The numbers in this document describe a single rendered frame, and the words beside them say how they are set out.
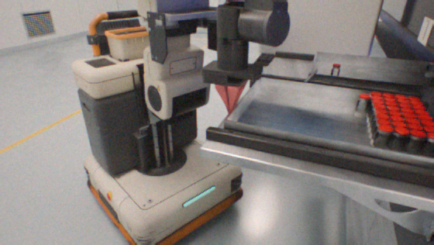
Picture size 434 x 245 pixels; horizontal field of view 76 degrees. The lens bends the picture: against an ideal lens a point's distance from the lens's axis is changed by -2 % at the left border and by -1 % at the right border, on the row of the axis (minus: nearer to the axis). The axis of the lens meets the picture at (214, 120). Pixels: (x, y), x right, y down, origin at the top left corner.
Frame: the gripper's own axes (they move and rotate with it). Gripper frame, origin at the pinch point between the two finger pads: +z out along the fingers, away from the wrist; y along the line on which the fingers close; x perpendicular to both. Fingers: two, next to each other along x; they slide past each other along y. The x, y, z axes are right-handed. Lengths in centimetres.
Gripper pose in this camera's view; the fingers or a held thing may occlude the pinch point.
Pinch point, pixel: (232, 111)
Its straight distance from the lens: 56.0
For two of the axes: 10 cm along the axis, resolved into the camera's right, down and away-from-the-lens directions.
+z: 0.1, 8.9, 4.5
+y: 9.3, 1.6, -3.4
